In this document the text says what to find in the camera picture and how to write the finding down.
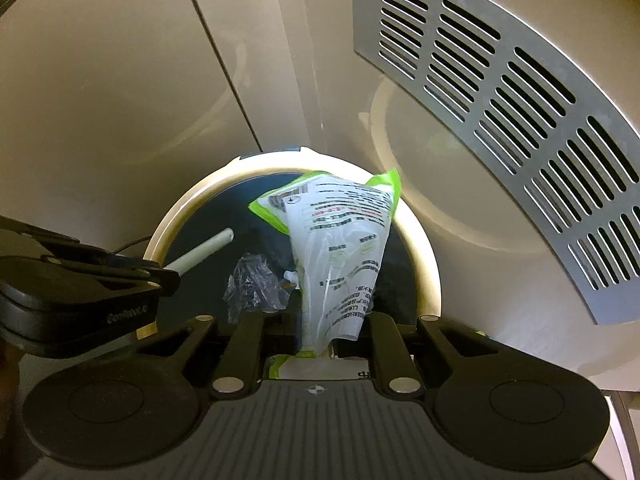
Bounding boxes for round cream rimmed bin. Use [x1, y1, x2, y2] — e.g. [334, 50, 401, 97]
[142, 146, 444, 342]

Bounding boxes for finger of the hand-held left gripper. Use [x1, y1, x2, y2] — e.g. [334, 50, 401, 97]
[95, 264, 182, 298]
[0, 215, 168, 275]

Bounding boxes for metal vent grille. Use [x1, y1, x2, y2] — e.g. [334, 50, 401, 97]
[351, 0, 640, 327]

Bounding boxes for white green plastic packet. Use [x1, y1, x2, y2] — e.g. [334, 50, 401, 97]
[248, 169, 403, 382]

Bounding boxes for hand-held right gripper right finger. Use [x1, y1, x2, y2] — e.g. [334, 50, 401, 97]
[331, 311, 506, 401]

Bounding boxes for white paper stick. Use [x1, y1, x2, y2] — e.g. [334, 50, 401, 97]
[164, 228, 235, 275]

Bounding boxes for clear black plastic wrap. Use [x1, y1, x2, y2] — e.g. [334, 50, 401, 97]
[224, 254, 292, 325]

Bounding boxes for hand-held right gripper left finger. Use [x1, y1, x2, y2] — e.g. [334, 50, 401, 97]
[125, 309, 301, 401]

